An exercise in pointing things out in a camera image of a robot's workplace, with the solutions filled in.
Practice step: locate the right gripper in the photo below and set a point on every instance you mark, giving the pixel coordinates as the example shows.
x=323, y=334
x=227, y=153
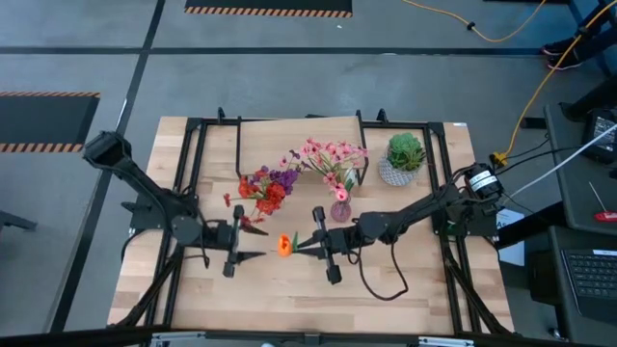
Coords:
x=340, y=241

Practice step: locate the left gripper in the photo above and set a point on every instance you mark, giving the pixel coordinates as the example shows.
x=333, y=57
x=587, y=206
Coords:
x=229, y=236

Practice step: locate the orange artificial tulip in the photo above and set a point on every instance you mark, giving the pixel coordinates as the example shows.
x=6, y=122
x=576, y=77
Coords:
x=284, y=245

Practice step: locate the pink ribbed glass vase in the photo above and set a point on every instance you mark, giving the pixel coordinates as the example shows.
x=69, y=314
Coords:
x=340, y=212

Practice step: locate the red artificial flower bunch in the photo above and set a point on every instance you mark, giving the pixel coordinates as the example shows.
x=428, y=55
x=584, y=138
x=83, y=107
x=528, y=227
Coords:
x=270, y=195

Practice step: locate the purple artificial flower bunch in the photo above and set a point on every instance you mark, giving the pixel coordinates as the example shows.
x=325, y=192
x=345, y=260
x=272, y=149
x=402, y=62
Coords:
x=287, y=178

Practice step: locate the white artificial tulip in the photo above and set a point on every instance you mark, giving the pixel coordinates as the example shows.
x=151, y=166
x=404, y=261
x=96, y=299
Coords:
x=352, y=177

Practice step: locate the pink blossom flower spray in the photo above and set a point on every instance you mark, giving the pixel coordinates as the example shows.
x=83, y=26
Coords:
x=332, y=152

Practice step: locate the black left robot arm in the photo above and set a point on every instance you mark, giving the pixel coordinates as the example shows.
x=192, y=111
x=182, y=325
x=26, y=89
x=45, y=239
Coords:
x=144, y=185

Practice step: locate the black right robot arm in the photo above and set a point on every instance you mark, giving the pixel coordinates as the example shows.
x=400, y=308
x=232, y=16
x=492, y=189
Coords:
x=414, y=209

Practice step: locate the black metal shelf leg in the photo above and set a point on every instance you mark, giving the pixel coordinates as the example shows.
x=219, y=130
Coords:
x=365, y=154
x=238, y=149

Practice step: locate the succulent in triangle-patterned pot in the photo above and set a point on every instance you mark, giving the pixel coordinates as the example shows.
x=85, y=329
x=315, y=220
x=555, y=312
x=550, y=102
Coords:
x=405, y=154

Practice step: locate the black hazard-striped floor mat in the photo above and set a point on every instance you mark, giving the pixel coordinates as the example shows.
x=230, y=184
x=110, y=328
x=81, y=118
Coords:
x=267, y=6
x=45, y=123

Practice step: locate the black side desk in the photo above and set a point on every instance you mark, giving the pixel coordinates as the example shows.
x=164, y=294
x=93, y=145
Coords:
x=578, y=193

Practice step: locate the laptop keyboard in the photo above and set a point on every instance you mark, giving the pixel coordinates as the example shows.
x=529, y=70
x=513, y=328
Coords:
x=593, y=284

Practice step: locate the person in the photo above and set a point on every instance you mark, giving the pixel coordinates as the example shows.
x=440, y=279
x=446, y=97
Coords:
x=573, y=48

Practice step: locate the silver aluminium bracket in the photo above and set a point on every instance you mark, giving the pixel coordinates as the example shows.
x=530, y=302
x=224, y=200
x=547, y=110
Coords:
x=446, y=342
x=178, y=338

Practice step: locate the black metal table frame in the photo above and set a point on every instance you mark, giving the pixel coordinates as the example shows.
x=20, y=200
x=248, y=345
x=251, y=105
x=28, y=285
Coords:
x=446, y=270

